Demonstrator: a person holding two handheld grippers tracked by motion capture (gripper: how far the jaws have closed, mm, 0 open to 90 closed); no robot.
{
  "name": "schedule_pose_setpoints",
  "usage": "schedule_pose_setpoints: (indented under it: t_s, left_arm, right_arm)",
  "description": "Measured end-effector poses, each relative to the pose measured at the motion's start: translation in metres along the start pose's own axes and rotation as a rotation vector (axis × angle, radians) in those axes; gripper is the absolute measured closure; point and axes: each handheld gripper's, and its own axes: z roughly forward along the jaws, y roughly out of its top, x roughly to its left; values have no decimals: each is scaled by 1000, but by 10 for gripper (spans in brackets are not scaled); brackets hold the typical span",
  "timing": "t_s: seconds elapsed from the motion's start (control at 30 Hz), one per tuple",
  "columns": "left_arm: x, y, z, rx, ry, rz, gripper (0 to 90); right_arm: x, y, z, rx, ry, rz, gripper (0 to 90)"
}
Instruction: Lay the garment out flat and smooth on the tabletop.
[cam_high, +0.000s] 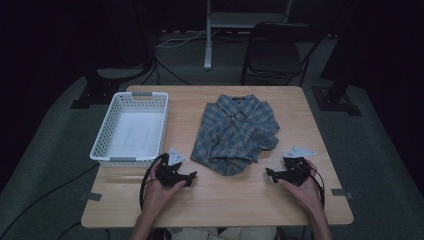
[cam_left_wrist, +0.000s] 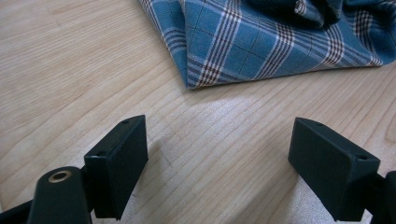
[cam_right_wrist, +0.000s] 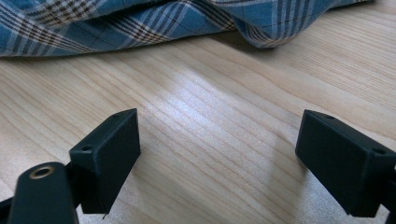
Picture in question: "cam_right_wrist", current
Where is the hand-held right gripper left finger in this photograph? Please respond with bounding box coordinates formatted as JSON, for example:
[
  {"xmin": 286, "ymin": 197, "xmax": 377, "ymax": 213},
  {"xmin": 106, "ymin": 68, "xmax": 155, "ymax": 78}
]
[{"xmin": 68, "ymin": 107, "xmax": 142, "ymax": 216}]

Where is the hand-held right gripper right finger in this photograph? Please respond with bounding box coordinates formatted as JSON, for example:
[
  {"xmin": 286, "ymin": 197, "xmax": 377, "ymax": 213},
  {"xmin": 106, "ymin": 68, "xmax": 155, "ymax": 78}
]
[{"xmin": 294, "ymin": 109, "xmax": 396, "ymax": 218}]

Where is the blue plaid shirt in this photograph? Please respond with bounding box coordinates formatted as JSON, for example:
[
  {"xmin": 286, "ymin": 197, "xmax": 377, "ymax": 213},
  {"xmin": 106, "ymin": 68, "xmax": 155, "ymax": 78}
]
[{"xmin": 0, "ymin": 0, "xmax": 375, "ymax": 59}]

